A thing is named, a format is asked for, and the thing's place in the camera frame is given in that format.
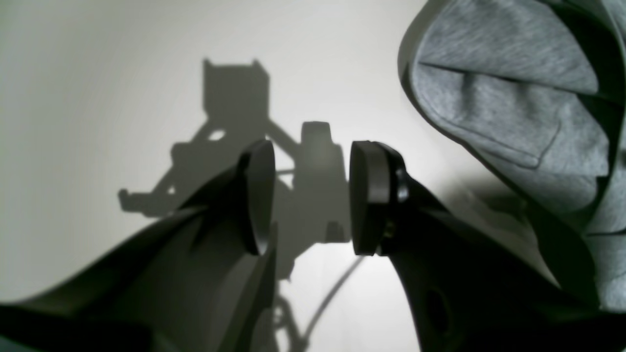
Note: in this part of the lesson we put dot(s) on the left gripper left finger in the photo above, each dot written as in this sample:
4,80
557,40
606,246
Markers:
154,292

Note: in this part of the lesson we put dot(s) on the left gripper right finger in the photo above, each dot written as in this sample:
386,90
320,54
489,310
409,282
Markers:
466,292

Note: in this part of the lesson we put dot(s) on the grey T-shirt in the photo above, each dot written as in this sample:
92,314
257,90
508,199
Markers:
535,89

